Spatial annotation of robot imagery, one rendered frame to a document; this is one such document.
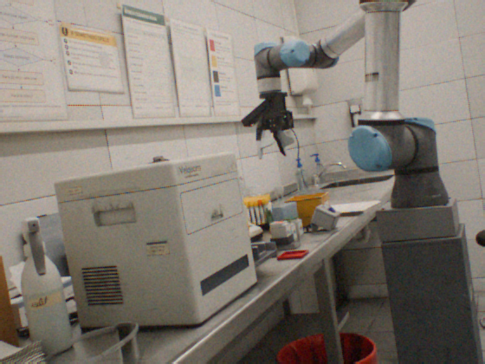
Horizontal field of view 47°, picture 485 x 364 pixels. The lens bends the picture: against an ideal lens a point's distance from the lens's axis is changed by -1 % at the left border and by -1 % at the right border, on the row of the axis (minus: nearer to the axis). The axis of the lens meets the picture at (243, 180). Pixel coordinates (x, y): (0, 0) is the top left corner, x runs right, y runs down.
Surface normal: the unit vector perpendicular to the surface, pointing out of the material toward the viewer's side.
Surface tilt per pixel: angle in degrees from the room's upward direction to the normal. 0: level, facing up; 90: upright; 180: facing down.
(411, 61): 90
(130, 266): 90
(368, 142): 95
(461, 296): 90
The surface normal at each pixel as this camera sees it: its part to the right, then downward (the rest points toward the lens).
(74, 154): 0.90, -0.13
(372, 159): -0.79, 0.24
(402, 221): -0.40, 0.11
